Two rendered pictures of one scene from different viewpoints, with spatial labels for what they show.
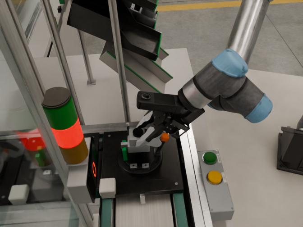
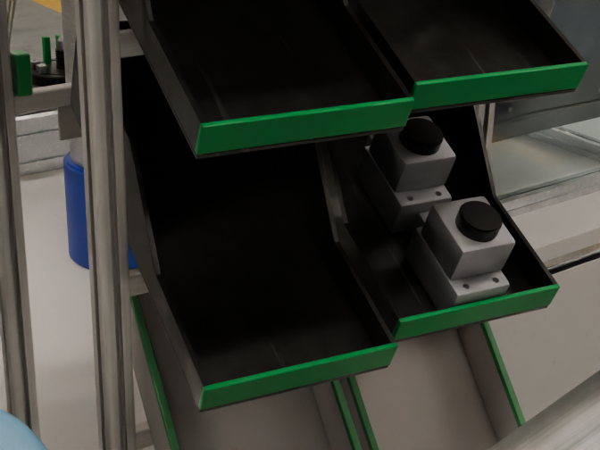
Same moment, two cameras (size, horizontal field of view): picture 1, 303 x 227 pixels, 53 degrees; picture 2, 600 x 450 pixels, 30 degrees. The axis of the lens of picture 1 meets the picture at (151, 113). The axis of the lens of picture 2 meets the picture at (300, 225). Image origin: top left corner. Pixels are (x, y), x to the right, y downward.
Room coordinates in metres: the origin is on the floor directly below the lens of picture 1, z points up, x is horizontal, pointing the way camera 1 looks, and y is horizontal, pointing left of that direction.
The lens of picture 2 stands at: (0.48, -0.51, 1.55)
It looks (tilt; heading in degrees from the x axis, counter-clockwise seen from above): 23 degrees down; 55
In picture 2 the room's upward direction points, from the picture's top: 2 degrees clockwise
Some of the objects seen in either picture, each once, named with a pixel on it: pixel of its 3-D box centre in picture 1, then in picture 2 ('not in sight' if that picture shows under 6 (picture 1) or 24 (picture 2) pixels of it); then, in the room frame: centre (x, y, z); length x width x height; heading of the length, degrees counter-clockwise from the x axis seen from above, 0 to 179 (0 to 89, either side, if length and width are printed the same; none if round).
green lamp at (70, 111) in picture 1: (59, 109); not in sight; (0.36, 0.15, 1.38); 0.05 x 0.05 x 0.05
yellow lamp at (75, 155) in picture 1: (72, 146); not in sight; (0.36, 0.15, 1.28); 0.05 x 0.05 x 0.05
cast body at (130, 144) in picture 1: (135, 139); not in sight; (0.56, 0.05, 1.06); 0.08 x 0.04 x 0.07; 92
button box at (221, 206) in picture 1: (213, 183); not in sight; (0.48, -0.18, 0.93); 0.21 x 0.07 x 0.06; 2
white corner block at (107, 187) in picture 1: (107, 188); not in sight; (0.46, 0.14, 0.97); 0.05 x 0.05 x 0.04; 2
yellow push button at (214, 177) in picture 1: (214, 177); not in sight; (0.48, -0.18, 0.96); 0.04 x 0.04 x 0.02
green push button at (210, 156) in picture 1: (209, 158); not in sight; (0.55, -0.17, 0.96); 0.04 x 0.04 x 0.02
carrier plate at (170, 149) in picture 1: (140, 159); not in sight; (0.56, 0.04, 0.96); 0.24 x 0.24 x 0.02; 2
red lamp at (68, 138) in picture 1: (66, 129); not in sight; (0.36, 0.15, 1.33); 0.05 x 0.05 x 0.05
